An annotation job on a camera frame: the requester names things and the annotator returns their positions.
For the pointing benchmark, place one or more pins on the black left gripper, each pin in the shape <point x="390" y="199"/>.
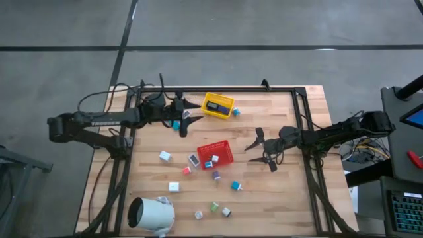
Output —
<point x="173" y="110"/>

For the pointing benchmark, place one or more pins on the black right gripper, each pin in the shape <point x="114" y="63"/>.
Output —
<point x="272" y="147"/>

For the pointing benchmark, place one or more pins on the black rectangular case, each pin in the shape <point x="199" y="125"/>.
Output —
<point x="212" y="106"/>

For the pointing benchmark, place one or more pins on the blue rectangular case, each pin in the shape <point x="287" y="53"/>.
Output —
<point x="223" y="110"/>

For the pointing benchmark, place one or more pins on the teal white USB charger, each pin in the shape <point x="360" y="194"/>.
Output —
<point x="176" y="125"/>
<point x="208" y="164"/>
<point x="236" y="185"/>
<point x="236" y="112"/>

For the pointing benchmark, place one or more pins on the white black USB charger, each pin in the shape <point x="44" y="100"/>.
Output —
<point x="226" y="212"/>

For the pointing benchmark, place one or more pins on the green white USB charger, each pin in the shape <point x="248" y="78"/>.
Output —
<point x="215" y="207"/>

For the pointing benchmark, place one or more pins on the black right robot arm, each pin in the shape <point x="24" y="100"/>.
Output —
<point x="330" y="134"/>

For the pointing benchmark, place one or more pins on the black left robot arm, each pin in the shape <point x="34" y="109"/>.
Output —
<point x="109" y="118"/>

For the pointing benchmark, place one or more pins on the yellow plastic basket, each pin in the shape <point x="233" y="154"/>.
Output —
<point x="220" y="98"/>

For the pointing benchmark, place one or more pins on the red plastic basket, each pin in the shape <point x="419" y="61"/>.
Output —
<point x="215" y="148"/>

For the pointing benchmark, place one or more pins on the white paper sheet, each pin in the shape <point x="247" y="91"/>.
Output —
<point x="354" y="198"/>

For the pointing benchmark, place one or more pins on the black desk beam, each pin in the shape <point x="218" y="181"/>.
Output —
<point x="367" y="173"/>

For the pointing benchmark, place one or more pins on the black side desk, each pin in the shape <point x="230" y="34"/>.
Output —
<point x="396" y="139"/>

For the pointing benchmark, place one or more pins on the red hand tool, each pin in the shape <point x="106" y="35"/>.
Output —
<point x="414" y="158"/>

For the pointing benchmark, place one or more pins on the black laptop lit keyboard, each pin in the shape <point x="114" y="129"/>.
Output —
<point x="406" y="213"/>

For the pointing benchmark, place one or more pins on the device with blue screen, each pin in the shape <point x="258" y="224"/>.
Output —
<point x="417" y="118"/>

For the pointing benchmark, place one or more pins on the black pole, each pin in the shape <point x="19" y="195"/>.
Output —
<point x="409" y="87"/>

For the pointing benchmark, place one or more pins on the grey metal stand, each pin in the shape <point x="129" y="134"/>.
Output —
<point x="20" y="162"/>

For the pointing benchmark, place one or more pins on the black aluminium table frame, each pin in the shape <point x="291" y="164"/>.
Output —
<point x="231" y="89"/>

